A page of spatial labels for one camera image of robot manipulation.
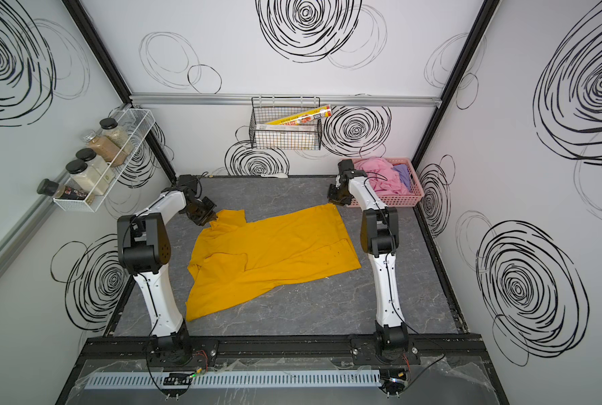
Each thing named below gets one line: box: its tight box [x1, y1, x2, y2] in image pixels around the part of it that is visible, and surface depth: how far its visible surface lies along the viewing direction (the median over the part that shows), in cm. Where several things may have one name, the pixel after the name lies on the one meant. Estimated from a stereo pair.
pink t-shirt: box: [352, 156, 409, 196], surface depth 111 cm
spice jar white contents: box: [75, 147, 117, 184], surface depth 70 cm
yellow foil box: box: [265, 104, 334, 126], surface depth 91 cm
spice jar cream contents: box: [65, 159, 110, 196], surface depth 67 cm
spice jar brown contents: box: [83, 129, 128, 168], surface depth 74 cm
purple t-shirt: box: [391, 163, 411, 192], surface depth 117 cm
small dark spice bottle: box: [37, 178, 95, 206], surface depth 63 cm
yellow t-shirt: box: [185, 203, 362, 323], surface depth 96 cm
